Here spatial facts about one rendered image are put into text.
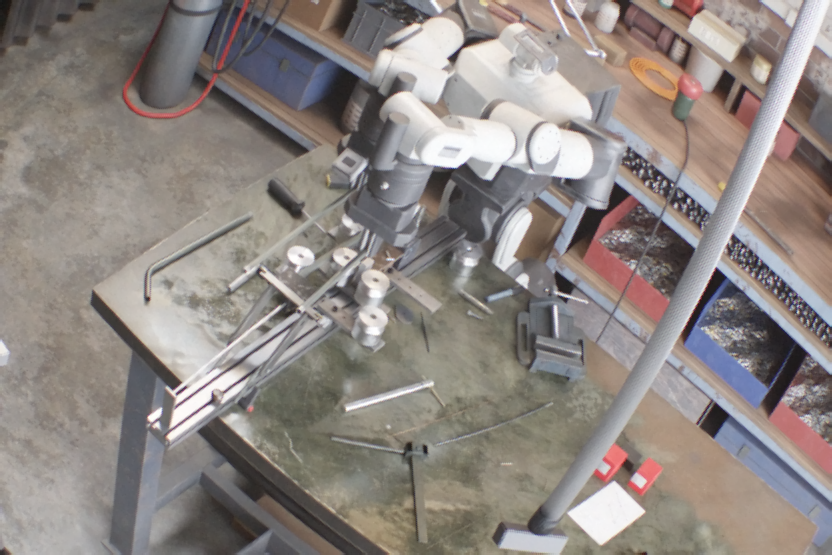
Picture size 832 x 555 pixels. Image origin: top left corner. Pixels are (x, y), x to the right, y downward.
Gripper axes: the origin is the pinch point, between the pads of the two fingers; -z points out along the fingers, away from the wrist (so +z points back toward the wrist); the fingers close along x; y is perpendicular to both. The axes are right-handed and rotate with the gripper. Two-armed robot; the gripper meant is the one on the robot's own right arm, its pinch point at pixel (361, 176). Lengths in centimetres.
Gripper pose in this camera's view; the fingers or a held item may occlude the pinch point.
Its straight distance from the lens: 234.6
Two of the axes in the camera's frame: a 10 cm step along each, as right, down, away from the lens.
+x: 8.0, 5.6, -2.2
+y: 5.1, -4.3, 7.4
